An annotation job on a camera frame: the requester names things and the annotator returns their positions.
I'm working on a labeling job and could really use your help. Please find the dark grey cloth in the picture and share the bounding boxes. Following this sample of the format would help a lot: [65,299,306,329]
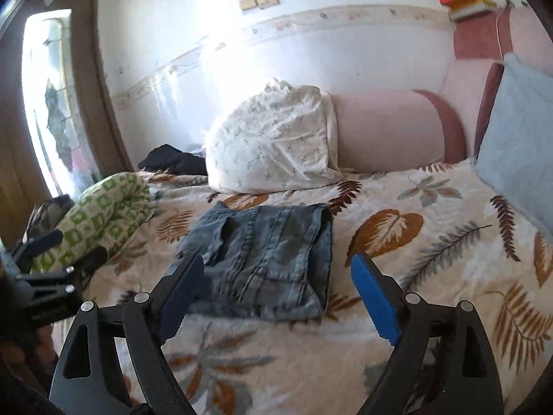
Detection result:
[25,194,75,245]

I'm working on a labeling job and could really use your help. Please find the black cloth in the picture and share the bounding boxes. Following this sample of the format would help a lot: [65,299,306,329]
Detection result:
[137,144,209,176]

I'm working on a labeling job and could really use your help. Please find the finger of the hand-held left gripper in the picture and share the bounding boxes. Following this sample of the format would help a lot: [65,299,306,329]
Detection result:
[11,229,65,264]
[18,247,109,323]

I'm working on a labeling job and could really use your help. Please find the leaf print bed blanket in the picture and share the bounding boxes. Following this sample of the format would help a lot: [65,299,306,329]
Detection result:
[43,162,553,415]

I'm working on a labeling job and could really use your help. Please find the pink bolster cushion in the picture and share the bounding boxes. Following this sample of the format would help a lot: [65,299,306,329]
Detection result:
[330,89,467,174]
[438,9,553,163]

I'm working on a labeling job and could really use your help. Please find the thin white cord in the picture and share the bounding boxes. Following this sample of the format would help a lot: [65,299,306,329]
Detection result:
[496,8,507,60]

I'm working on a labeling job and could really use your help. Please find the white yellow book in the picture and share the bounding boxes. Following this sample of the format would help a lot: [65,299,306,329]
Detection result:
[448,0,498,21]

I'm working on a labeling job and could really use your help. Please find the blue denim pants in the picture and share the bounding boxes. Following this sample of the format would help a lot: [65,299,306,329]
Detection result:
[175,201,334,323]

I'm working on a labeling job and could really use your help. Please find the light blue pillow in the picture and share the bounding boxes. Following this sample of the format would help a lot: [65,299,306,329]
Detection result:
[473,52,553,236]

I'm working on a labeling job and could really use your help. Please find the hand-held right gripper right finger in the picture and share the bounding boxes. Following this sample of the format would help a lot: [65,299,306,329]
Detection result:
[350,253,505,415]

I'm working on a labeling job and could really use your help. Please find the window with brown frame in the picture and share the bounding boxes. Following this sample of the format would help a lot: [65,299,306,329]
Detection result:
[0,0,134,234]

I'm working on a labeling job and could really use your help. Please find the white floral pillow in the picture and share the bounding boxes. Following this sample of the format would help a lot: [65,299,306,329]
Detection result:
[204,79,344,193]

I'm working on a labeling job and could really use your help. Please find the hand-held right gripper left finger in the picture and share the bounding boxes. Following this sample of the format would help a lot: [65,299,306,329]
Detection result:
[49,253,206,415]

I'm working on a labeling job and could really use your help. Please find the green white patterned blanket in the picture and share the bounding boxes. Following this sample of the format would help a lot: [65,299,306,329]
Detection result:
[30,172,158,275]

